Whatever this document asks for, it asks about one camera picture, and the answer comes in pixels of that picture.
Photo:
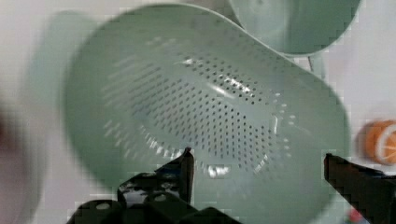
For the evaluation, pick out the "green plastic cup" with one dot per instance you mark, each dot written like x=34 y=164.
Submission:
x=297 y=28

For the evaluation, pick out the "orange slice toy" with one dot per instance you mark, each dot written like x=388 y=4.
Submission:
x=376 y=141

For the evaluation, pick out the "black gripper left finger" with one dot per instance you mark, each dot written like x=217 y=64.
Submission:
x=159 y=197

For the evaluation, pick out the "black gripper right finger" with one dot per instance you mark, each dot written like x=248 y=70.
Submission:
x=370 y=191

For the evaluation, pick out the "green plastic strainer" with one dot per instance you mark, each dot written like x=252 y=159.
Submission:
x=136 y=91

